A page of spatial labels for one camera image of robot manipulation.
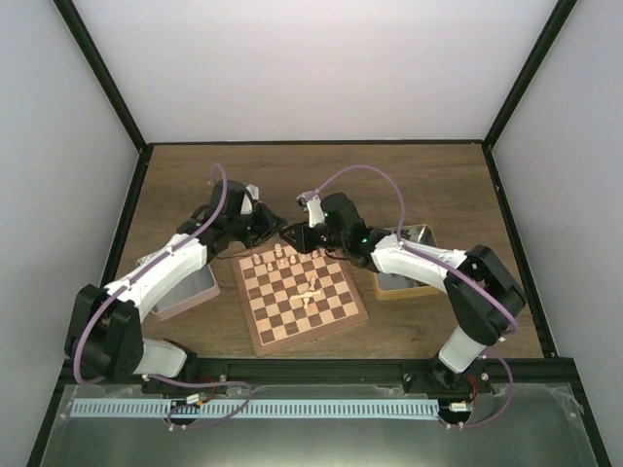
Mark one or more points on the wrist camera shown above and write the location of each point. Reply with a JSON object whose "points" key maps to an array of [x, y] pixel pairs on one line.
{"points": [[250, 197], [310, 203]]}

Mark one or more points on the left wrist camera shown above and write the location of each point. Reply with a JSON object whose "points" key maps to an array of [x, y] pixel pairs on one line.
{"points": [[250, 197]]}

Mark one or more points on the wooden chess board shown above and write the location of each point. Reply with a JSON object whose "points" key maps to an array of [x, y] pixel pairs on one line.
{"points": [[277, 327]]}

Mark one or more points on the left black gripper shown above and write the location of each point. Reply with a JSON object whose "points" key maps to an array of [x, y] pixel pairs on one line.
{"points": [[268, 225]]}

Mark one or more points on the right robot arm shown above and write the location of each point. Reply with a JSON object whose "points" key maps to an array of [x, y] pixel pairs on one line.
{"points": [[484, 295]]}

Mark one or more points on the black frame posts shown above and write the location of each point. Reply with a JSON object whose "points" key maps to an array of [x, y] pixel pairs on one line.
{"points": [[545, 40]]}

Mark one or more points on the right metal tray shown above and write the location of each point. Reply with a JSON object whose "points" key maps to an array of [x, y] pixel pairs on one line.
{"points": [[389, 286]]}

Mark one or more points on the light blue cable duct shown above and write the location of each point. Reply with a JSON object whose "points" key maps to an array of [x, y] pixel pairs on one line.
{"points": [[390, 409]]}

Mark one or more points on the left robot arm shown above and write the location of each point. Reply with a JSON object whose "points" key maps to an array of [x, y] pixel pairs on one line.
{"points": [[105, 339]]}

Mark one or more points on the metal tray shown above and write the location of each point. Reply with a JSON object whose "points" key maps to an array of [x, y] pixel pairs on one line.
{"points": [[389, 286], [185, 292]]}

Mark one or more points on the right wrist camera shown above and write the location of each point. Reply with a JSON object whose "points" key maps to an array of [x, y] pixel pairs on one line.
{"points": [[310, 203]]}

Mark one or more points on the black front rail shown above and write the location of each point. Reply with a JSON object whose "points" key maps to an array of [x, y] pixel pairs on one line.
{"points": [[415, 376]]}

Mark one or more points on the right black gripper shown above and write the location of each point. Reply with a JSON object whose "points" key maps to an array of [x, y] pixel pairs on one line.
{"points": [[304, 243]]}

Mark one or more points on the left metal tray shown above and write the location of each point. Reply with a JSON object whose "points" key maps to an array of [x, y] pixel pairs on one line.
{"points": [[185, 292]]}

